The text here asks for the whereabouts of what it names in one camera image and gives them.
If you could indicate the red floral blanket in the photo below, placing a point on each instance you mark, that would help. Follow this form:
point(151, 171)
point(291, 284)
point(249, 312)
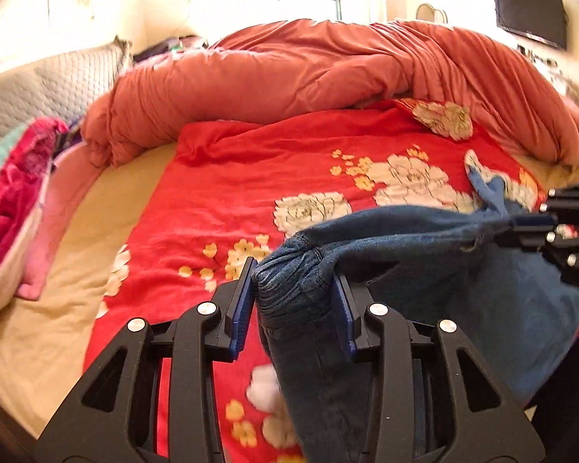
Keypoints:
point(235, 191)

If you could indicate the black wall television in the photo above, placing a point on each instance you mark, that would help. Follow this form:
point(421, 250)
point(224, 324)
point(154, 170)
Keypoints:
point(543, 21)

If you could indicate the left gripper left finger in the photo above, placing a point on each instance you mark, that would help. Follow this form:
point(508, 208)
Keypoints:
point(149, 395)

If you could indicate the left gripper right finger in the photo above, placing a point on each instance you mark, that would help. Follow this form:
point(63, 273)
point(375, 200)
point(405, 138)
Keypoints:
point(433, 397)

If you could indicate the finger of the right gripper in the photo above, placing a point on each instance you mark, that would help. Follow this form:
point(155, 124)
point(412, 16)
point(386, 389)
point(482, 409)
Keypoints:
point(560, 251)
point(560, 208)

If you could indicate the blue denim pants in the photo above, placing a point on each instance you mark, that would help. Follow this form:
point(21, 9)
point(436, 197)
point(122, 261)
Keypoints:
point(429, 265)

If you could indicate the beige bed sheet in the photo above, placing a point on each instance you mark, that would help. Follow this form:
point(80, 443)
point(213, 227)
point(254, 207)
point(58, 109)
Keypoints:
point(43, 342)

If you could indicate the grey quilted headboard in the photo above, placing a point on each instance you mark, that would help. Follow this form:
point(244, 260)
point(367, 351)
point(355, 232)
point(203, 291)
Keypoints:
point(61, 86)

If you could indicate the salmon pink duvet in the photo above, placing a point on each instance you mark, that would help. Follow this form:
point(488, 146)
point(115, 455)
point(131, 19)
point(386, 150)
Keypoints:
point(270, 72)

